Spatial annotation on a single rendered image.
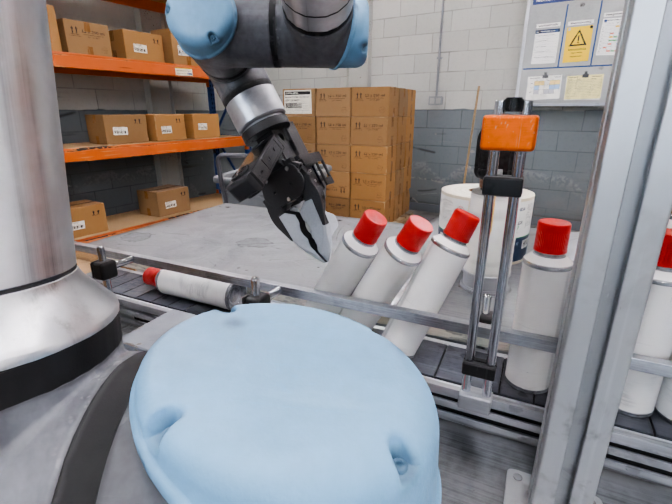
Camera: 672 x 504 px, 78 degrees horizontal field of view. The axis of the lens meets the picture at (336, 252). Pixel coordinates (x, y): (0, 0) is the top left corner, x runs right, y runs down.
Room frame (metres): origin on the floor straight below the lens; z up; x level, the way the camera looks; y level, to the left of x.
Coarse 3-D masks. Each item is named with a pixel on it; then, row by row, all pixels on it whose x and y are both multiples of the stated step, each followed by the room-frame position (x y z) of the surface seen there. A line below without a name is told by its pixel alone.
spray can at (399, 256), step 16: (416, 224) 0.47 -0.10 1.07; (400, 240) 0.48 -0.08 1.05; (416, 240) 0.47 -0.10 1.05; (384, 256) 0.49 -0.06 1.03; (400, 256) 0.48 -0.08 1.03; (416, 256) 0.48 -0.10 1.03; (368, 272) 0.51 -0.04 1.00; (384, 272) 0.48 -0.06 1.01; (400, 272) 0.48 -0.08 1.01; (368, 288) 0.50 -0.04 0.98; (384, 288) 0.49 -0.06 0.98; (400, 288) 0.50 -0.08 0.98; (368, 320) 0.51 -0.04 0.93
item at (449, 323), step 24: (144, 264) 0.66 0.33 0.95; (168, 264) 0.64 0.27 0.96; (264, 288) 0.56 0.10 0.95; (288, 288) 0.54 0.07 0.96; (384, 312) 0.48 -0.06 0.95; (408, 312) 0.46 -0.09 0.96; (480, 336) 0.42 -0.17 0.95; (504, 336) 0.41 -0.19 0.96; (528, 336) 0.40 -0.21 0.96; (648, 360) 0.36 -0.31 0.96
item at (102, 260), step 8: (96, 248) 0.62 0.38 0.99; (104, 248) 0.63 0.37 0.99; (104, 256) 0.63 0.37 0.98; (96, 264) 0.61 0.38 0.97; (104, 264) 0.61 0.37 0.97; (112, 264) 0.63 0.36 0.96; (120, 264) 0.65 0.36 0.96; (96, 272) 0.61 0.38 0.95; (104, 272) 0.61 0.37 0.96; (112, 272) 0.62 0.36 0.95; (104, 280) 0.61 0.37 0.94
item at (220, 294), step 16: (144, 272) 0.71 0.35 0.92; (160, 272) 0.68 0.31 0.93; (176, 272) 0.68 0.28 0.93; (160, 288) 0.67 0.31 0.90; (176, 288) 0.66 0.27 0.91; (192, 288) 0.64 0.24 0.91; (208, 288) 0.63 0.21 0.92; (224, 288) 0.62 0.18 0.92; (240, 288) 0.65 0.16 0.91; (208, 304) 0.64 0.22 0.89; (224, 304) 0.61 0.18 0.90; (240, 304) 0.64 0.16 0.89
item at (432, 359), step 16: (128, 272) 0.80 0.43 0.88; (112, 288) 0.72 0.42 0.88; (128, 288) 0.72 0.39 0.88; (144, 288) 0.72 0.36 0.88; (160, 304) 0.65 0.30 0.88; (176, 304) 0.65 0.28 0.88; (192, 304) 0.65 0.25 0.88; (416, 352) 0.50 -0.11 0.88; (432, 352) 0.50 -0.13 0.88; (448, 352) 0.50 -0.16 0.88; (464, 352) 0.50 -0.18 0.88; (480, 352) 0.50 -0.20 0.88; (432, 368) 0.46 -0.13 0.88; (448, 368) 0.46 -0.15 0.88; (480, 384) 0.43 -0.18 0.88; (496, 384) 0.43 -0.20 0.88; (528, 400) 0.40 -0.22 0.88; (544, 400) 0.40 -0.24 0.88; (624, 416) 0.37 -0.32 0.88; (656, 416) 0.37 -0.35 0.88; (640, 432) 0.35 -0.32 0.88; (656, 432) 0.35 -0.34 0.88
